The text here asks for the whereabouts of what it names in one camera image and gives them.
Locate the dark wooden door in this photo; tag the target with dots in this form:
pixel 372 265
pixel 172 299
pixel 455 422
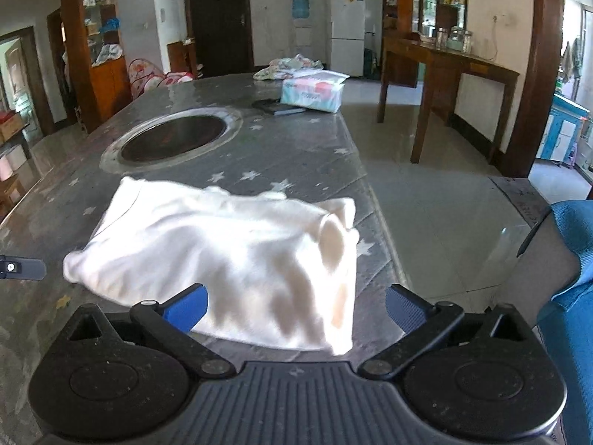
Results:
pixel 217 23

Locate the patterned cloth pile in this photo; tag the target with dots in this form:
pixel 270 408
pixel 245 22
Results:
pixel 287 66

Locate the white shirt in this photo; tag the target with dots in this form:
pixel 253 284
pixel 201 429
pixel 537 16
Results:
pixel 222 250

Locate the white refrigerator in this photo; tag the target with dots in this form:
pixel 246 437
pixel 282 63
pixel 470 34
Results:
pixel 347 28

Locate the glass jars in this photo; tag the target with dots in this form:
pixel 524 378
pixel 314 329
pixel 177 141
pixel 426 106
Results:
pixel 454 39

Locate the grey star-print table cover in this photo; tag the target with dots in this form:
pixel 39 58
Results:
pixel 287 157

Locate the black flat remote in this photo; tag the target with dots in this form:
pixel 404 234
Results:
pixel 278 107

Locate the person's blue knitted sweater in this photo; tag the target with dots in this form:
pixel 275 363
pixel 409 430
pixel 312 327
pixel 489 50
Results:
pixel 572 333

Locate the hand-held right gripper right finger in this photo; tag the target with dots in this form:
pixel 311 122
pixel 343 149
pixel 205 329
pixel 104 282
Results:
pixel 407 308

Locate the wooden side table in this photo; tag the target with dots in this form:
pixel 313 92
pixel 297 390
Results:
pixel 444 62

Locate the grey floor mat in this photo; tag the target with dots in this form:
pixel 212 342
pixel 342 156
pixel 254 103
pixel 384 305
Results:
pixel 521 197

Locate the cardboard box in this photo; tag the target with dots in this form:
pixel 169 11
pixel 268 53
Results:
pixel 9 125

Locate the pink floral play tent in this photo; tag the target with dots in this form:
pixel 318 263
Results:
pixel 148 76

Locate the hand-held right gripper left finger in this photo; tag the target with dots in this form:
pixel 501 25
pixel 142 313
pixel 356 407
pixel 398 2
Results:
pixel 185 308

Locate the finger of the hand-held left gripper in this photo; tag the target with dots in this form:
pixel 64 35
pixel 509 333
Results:
pixel 25 269

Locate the pastel tissue pack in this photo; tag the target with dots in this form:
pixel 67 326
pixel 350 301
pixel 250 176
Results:
pixel 310 92

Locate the wooden wall shelf unit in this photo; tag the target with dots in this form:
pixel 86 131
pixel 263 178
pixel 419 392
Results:
pixel 407 0

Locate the water dispenser with blue bottle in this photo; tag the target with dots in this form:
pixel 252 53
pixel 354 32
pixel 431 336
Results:
pixel 301 23

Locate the pink round box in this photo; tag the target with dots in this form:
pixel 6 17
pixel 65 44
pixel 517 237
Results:
pixel 9 162

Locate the tall wooden display cabinet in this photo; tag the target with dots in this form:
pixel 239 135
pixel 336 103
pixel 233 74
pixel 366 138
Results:
pixel 111 83

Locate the dark wooden pillar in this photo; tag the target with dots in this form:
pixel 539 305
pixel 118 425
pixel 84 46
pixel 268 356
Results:
pixel 537 69

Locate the blue cabinet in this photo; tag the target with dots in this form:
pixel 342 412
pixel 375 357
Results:
pixel 563 130

